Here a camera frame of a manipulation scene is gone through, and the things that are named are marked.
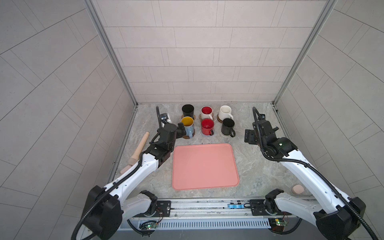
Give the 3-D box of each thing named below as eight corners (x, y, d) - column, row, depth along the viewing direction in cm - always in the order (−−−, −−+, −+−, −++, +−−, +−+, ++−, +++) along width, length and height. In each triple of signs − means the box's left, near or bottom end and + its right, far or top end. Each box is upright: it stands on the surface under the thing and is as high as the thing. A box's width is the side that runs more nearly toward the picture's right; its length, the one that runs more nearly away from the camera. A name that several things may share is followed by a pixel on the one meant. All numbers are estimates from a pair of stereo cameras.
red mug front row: (201, 137, 99) (201, 132, 94) (201, 123, 106) (201, 117, 101) (213, 137, 99) (214, 132, 94) (212, 123, 106) (213, 117, 101)
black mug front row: (222, 139, 98) (224, 131, 91) (220, 126, 105) (222, 118, 98) (233, 139, 98) (236, 131, 91) (231, 126, 105) (234, 118, 98)
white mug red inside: (200, 122, 106) (200, 115, 100) (200, 112, 112) (200, 105, 105) (212, 122, 106) (213, 115, 100) (211, 113, 112) (212, 105, 106)
